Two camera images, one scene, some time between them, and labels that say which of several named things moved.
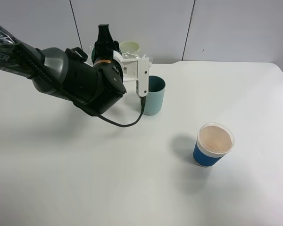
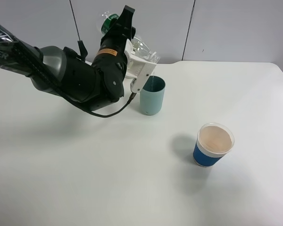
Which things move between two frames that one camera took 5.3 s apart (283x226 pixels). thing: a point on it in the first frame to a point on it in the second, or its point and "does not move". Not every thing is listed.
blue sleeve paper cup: (214, 141) does not move
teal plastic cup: (154, 100) does not move
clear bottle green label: (92, 52) to (140, 48)
